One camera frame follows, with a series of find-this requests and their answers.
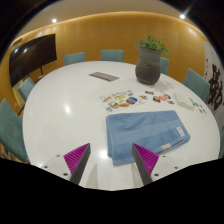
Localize black television screen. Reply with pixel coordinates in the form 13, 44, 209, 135
8, 33, 58, 88

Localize white sheet of colourful stickers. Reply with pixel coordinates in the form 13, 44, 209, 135
99, 89, 147, 113

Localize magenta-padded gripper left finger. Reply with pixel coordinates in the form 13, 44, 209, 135
39, 142, 92, 185

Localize green plant in grey pot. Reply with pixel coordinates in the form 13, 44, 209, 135
134, 35, 170, 86

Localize grey rectangular table panel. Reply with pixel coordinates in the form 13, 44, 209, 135
88, 71, 120, 83

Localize round ceiling lights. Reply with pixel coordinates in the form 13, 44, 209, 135
50, 12, 188, 25

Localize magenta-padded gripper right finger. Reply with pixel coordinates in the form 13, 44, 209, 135
131, 142, 183, 186

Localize flat white box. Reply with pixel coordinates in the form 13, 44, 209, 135
173, 92, 196, 111

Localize teal upholstered chairs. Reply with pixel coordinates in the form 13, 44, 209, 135
0, 49, 224, 164

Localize blue towel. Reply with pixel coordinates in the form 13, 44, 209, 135
105, 110, 192, 167

